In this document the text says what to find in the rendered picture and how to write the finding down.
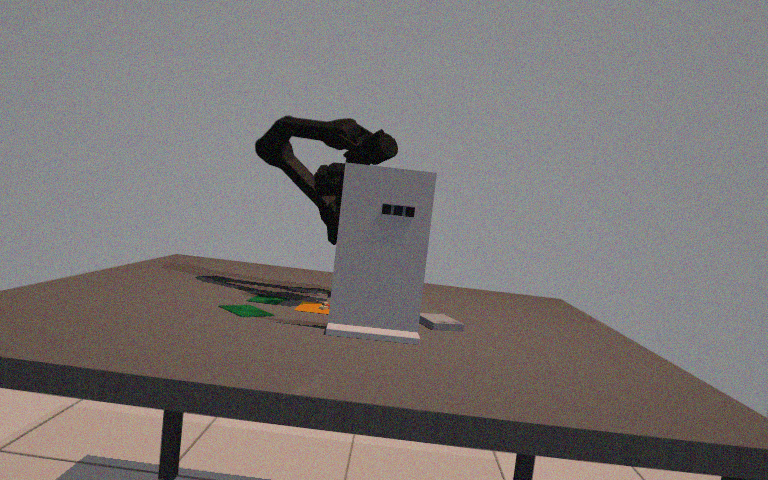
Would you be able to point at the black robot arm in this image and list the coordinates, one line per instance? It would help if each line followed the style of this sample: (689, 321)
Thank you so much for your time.
(363, 146)

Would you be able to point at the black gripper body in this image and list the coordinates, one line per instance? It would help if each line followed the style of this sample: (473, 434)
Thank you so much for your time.
(337, 169)

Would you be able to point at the grey panel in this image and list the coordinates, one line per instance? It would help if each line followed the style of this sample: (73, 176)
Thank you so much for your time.
(381, 253)

